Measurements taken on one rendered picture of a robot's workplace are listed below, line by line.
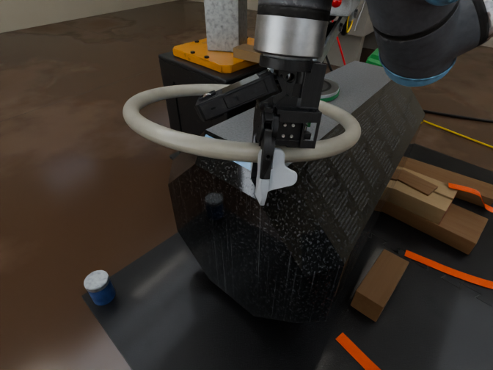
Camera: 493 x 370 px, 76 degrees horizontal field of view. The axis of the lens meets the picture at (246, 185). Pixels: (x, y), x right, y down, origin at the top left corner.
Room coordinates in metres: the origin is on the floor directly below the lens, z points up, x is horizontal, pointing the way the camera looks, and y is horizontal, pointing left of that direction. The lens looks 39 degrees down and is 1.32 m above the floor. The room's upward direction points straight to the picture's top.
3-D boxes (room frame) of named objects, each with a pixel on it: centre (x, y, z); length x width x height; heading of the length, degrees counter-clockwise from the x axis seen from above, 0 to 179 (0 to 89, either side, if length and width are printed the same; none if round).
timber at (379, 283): (0.82, -0.61, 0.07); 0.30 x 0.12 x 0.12; 139
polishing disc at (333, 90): (1.23, -0.26, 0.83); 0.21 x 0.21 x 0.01
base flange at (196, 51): (1.95, 0.11, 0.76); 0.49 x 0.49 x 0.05; 46
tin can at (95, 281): (0.80, 0.65, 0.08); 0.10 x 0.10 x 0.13
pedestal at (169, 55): (1.95, 0.11, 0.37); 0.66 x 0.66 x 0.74; 46
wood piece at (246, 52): (1.74, -0.04, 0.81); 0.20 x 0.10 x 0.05; 54
